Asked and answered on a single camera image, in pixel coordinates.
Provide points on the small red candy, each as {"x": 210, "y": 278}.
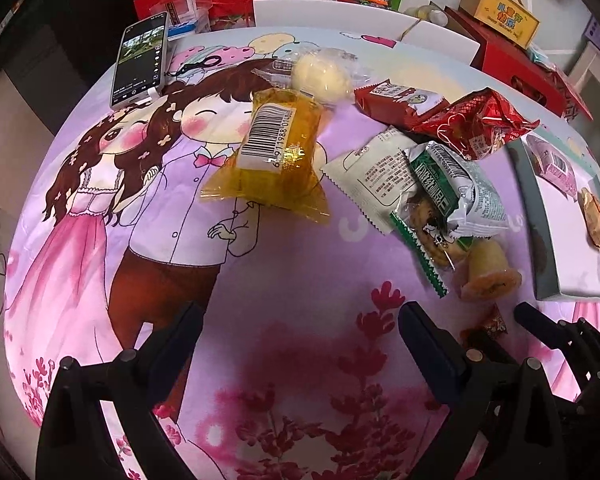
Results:
{"x": 490, "y": 325}

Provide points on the tan snack packet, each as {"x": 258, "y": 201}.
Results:
{"x": 597, "y": 217}

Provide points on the green and white snack packet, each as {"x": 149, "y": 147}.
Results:
{"x": 460, "y": 185}

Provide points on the red crinkled snack packet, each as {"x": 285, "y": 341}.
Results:
{"x": 480, "y": 120}

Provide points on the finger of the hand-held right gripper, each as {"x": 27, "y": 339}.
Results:
{"x": 535, "y": 322}

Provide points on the blue tissue pack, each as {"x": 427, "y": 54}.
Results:
{"x": 540, "y": 56}

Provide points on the clear plastic box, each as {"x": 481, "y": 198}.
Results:
{"x": 185, "y": 7}

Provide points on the white cardboard box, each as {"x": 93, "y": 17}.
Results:
{"x": 330, "y": 17}

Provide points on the pale round bottles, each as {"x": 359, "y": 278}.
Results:
{"x": 427, "y": 14}

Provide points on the white box with teal edge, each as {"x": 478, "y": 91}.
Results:
{"x": 560, "y": 240}

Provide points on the patterned red box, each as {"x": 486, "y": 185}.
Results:
{"x": 575, "y": 97}

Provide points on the printed cartoon blanket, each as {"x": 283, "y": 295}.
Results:
{"x": 260, "y": 310}

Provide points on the small cake in clear wrapper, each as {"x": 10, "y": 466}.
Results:
{"x": 490, "y": 270}

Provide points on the pink snack packet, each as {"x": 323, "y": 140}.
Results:
{"x": 552, "y": 162}

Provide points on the yellow snack packet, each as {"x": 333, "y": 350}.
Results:
{"x": 275, "y": 160}

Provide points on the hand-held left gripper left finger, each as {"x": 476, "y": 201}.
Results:
{"x": 180, "y": 342}

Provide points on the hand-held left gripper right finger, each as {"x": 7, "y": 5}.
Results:
{"x": 425, "y": 352}

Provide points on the large red gift box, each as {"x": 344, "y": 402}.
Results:
{"x": 510, "y": 60}

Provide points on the green clear biscuit packet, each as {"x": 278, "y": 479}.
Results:
{"x": 425, "y": 240}

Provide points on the round bun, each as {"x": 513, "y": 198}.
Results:
{"x": 320, "y": 77}

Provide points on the white smartphone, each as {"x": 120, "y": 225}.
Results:
{"x": 140, "y": 60}

